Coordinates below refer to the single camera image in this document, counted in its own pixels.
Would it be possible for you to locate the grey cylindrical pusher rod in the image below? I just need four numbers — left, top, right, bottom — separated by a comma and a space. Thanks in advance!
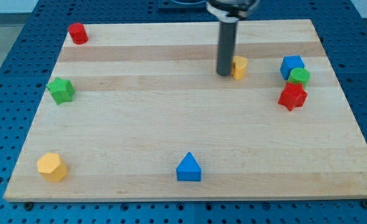
216, 21, 238, 76

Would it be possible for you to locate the green star block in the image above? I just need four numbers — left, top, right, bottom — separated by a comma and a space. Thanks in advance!
46, 77, 75, 105

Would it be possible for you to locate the red star block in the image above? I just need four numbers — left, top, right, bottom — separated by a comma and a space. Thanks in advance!
278, 82, 308, 111

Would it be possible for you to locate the wooden board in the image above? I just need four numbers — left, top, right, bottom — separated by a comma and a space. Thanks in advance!
4, 19, 367, 202

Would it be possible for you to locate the yellow heart block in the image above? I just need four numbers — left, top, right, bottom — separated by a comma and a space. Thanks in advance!
231, 56, 248, 80

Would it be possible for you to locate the blue cube block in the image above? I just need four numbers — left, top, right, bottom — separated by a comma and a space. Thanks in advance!
280, 55, 305, 80

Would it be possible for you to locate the green cylinder block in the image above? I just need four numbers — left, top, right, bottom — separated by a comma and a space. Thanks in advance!
287, 68, 310, 88

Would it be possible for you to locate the blue triangle block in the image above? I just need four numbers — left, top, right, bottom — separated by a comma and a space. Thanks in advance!
175, 152, 202, 182

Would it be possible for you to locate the red cylinder block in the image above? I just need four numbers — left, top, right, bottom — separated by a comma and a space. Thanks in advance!
68, 22, 88, 45

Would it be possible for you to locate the yellow hexagon block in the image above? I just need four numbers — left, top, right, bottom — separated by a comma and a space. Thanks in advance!
37, 153, 68, 182

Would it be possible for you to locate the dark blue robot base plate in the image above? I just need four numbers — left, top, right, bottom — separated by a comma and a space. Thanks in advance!
157, 0, 206, 12

